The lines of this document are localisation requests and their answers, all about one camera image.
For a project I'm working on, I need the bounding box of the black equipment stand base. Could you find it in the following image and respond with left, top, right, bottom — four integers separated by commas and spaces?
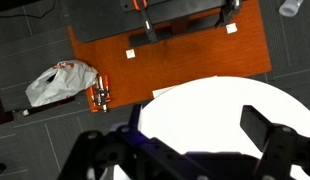
64, 0, 229, 44

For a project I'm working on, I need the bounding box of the thin black floor cable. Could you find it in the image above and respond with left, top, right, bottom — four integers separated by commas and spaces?
0, 0, 58, 19

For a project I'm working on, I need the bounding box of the small white paper tag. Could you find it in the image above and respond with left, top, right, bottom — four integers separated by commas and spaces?
225, 22, 239, 35
125, 49, 136, 60

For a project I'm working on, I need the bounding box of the black flat strip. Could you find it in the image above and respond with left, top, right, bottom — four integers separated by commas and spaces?
13, 95, 76, 118

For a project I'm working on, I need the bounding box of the black orange bar clamp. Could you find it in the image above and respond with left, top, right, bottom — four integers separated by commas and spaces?
132, 0, 159, 44

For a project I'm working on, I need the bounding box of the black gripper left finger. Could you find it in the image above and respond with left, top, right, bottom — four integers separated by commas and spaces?
128, 104, 143, 133

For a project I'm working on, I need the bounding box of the clear plastic bottle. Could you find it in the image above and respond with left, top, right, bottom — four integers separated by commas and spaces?
278, 0, 305, 18

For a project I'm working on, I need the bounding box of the black stand leg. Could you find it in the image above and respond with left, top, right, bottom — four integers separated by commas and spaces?
214, 0, 243, 28

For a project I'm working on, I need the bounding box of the white plastic bag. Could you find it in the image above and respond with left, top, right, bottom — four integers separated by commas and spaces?
25, 59, 99, 108

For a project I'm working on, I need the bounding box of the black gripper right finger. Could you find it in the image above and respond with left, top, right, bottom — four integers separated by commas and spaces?
239, 104, 276, 154

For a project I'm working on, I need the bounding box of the small black floor object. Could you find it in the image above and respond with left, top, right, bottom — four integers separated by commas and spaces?
0, 162, 8, 176

